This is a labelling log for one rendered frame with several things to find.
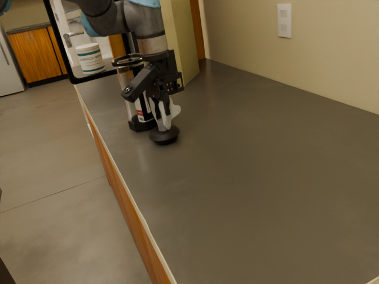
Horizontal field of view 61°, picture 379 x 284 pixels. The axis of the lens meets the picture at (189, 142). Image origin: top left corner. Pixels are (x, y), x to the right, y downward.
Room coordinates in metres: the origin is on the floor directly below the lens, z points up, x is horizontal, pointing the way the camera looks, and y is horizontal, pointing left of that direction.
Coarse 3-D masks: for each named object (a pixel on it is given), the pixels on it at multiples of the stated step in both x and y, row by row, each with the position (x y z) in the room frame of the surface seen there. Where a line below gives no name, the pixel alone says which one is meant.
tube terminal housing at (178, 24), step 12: (168, 0) 1.32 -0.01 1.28; (180, 0) 1.42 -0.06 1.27; (168, 12) 1.32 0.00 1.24; (180, 12) 1.40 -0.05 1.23; (168, 24) 1.32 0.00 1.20; (180, 24) 1.38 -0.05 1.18; (192, 24) 1.50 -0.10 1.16; (168, 36) 1.31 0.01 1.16; (180, 36) 1.36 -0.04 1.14; (192, 36) 1.48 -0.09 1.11; (168, 48) 1.31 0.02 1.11; (180, 48) 1.35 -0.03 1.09; (192, 48) 1.46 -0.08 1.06; (180, 60) 1.33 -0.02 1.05; (192, 60) 1.44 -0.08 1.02; (192, 72) 1.42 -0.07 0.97; (180, 84) 1.32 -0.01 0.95
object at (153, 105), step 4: (152, 100) 0.86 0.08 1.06; (156, 100) 0.86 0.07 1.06; (152, 104) 0.86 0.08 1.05; (156, 104) 0.86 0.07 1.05; (152, 108) 0.87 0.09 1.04; (156, 108) 0.86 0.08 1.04; (152, 112) 0.87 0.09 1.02; (156, 112) 0.86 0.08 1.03; (160, 112) 0.88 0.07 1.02; (156, 116) 0.86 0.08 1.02; (160, 116) 0.87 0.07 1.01; (156, 120) 0.86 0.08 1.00
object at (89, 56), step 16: (48, 16) 1.47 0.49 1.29; (64, 16) 1.49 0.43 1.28; (80, 16) 1.51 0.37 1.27; (64, 32) 1.48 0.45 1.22; (80, 32) 1.51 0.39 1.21; (80, 48) 1.50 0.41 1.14; (96, 48) 1.52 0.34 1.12; (112, 48) 1.55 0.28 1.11; (80, 64) 1.49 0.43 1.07; (96, 64) 1.52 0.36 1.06
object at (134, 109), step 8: (120, 56) 1.02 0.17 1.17; (128, 56) 1.03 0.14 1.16; (136, 56) 1.02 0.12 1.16; (136, 64) 0.94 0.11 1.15; (144, 64) 0.97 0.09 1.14; (120, 72) 0.95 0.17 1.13; (128, 72) 0.94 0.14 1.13; (120, 80) 0.96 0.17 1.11; (128, 80) 0.94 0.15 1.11; (128, 104) 0.95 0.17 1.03; (136, 104) 0.94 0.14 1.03; (128, 112) 0.96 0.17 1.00; (136, 112) 0.94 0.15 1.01; (136, 120) 0.94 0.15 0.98
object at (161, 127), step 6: (162, 120) 0.84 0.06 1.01; (156, 126) 0.88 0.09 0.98; (162, 126) 0.83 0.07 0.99; (174, 126) 0.85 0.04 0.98; (150, 132) 0.85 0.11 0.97; (156, 132) 0.83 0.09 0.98; (162, 132) 0.83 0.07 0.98; (168, 132) 0.82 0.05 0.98; (174, 132) 0.82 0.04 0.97; (150, 138) 0.83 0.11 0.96; (156, 138) 0.81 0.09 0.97; (162, 138) 0.81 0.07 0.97; (168, 138) 0.81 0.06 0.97; (174, 138) 0.82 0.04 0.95; (162, 144) 0.82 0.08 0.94
